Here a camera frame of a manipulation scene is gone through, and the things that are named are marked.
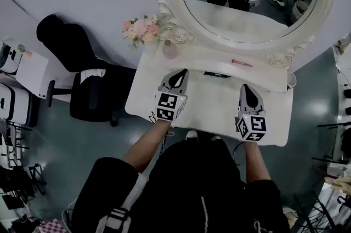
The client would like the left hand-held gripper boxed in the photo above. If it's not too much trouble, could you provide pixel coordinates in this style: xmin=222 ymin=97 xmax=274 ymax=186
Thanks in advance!
xmin=154 ymin=69 xmax=190 ymax=122

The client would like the white dressing table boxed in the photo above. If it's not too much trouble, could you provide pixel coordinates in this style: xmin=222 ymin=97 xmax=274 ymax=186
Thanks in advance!
xmin=124 ymin=48 xmax=297 ymax=147

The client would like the pink flower bouquet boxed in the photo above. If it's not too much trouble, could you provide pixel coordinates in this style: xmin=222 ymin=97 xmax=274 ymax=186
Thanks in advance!
xmin=122 ymin=14 xmax=166 ymax=50

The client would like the white appliance black trim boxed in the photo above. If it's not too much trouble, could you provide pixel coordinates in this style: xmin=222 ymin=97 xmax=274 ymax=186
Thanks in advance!
xmin=0 ymin=42 xmax=21 ymax=75
xmin=0 ymin=83 xmax=38 ymax=127

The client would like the pink glass vase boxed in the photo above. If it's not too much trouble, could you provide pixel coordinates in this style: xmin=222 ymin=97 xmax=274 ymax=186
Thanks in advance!
xmin=162 ymin=39 xmax=179 ymax=60

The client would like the person's right forearm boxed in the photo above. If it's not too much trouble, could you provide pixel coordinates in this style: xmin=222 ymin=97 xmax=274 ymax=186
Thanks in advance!
xmin=244 ymin=140 xmax=272 ymax=184

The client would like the white cabinet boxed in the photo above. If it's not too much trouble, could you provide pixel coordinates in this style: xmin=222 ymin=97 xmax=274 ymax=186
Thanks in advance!
xmin=15 ymin=53 xmax=50 ymax=100

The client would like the small potted plant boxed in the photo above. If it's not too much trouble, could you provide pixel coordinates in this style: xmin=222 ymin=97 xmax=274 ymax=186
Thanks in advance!
xmin=16 ymin=44 xmax=33 ymax=57

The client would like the black office chair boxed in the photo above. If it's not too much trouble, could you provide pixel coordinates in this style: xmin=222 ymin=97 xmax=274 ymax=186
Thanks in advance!
xmin=36 ymin=14 xmax=137 ymax=127

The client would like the person's left white shoe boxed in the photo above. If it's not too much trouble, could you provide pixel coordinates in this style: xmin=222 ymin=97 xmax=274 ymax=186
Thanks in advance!
xmin=185 ymin=129 xmax=199 ymax=141

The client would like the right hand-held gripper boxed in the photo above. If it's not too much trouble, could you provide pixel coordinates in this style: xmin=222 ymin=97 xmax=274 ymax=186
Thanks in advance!
xmin=234 ymin=84 xmax=268 ymax=142

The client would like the pink checkered cloth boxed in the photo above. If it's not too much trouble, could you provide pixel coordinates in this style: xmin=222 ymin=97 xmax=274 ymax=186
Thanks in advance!
xmin=34 ymin=217 xmax=65 ymax=233

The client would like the person's black jacket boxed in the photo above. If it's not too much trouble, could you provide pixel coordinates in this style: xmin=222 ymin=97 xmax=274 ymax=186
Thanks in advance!
xmin=70 ymin=138 xmax=290 ymax=233

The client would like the black wire rack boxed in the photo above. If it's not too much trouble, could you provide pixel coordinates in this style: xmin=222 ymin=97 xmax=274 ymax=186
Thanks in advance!
xmin=293 ymin=187 xmax=351 ymax=233

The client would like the white cloth on chair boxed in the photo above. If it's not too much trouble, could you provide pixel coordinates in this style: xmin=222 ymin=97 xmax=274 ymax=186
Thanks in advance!
xmin=80 ymin=69 xmax=106 ymax=80

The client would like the person's left forearm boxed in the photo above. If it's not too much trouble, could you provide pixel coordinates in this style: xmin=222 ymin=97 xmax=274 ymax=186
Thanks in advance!
xmin=122 ymin=118 xmax=172 ymax=174

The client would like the black cable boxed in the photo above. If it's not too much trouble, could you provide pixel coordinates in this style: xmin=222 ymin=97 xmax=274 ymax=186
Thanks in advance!
xmin=232 ymin=141 xmax=246 ymax=167

